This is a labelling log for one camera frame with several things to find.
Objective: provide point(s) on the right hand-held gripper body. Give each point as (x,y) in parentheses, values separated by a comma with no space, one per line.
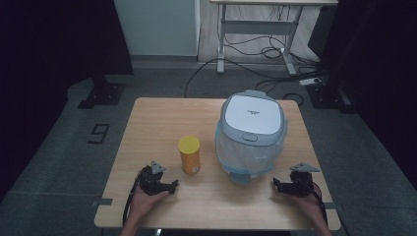
(301,183)

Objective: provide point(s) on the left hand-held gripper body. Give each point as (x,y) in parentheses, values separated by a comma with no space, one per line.
(151,180)

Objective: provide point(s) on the yellow lidded orange can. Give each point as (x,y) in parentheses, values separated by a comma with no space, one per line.
(189,157)

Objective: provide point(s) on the clear plastic bin liner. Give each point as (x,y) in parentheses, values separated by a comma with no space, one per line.
(246,157)

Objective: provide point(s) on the grey white lidded trash bin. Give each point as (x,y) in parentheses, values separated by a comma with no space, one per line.
(254,118)

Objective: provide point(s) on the person's left hand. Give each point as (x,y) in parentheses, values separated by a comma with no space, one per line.
(144,203)

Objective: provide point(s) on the person's right hand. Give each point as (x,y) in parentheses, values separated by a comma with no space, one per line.
(311,206)

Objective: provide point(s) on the grey tape strip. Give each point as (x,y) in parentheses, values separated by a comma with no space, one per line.
(328,206)
(105,202)

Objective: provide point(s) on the white power strip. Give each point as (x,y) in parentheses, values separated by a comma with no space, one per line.
(309,81)

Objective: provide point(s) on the dark curtain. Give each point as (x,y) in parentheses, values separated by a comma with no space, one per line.
(49,49)
(377,65)

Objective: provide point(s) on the white cabinet panel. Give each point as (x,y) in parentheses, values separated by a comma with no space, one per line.
(157,29)

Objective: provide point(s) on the white metal frame desk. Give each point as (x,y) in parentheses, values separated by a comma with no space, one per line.
(259,27)

